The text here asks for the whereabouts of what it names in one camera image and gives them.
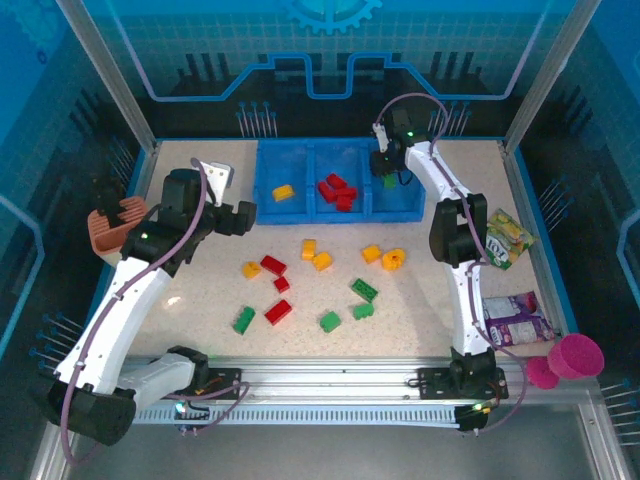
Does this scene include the blue three-compartment bin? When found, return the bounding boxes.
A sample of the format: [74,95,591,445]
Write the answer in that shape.
[253,139,427,225]

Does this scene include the black tool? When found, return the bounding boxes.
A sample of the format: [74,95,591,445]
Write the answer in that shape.
[92,178,129,226]

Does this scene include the pink cream slotted holder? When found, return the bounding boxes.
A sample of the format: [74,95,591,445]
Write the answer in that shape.
[87,196,149,266]

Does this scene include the green yellow snack bag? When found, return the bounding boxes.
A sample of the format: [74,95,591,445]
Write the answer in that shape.
[485,207,540,271]

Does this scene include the purple snack bag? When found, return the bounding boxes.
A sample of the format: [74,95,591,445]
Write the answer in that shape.
[482,290,556,347]

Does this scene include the small black controller board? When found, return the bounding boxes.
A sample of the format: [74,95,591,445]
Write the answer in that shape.
[457,402,496,435]
[172,397,211,437]

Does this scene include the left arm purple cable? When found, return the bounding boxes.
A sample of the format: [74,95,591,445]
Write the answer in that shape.
[59,157,251,466]

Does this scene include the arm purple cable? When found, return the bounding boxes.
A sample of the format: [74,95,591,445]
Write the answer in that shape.
[374,91,529,434]
[59,157,251,466]

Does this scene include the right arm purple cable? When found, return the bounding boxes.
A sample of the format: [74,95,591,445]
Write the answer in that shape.
[374,91,529,434]

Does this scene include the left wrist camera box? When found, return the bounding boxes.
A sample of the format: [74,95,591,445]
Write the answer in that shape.
[206,160,235,206]

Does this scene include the aluminium frame post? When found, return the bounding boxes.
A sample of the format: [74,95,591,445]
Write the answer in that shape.
[55,0,160,154]
[502,0,595,151]

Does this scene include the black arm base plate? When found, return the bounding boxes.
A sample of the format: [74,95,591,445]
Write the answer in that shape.
[189,367,245,401]
[417,367,509,401]

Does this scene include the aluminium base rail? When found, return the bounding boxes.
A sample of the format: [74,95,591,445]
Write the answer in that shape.
[57,355,604,436]

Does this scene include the slotted grey cable duct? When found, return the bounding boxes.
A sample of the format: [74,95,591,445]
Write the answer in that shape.
[134,403,462,427]

